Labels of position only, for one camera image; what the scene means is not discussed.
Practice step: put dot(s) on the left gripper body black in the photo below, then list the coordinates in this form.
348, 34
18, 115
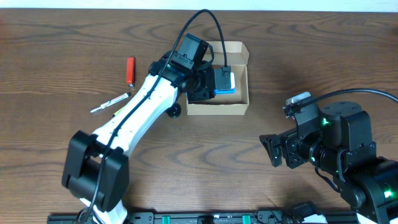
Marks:
196, 92

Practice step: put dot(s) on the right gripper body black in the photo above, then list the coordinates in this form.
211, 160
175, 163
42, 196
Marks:
299, 152

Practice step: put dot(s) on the brown cardboard box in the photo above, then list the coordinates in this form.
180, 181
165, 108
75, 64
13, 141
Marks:
235, 103

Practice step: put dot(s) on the black correction tape dispenser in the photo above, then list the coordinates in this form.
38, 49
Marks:
174, 111

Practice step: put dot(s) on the red stapler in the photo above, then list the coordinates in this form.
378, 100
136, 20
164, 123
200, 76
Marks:
130, 69

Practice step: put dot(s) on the yellow highlighter with dark cap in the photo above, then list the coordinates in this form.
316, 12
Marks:
117, 112

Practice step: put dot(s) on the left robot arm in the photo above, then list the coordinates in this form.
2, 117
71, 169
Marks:
97, 165

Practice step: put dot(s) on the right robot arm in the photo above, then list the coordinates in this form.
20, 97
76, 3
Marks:
337, 139

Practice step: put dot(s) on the black capped white marker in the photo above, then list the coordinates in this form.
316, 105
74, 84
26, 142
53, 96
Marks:
110, 102

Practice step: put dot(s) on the black mounting rail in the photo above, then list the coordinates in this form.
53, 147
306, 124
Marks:
258, 217

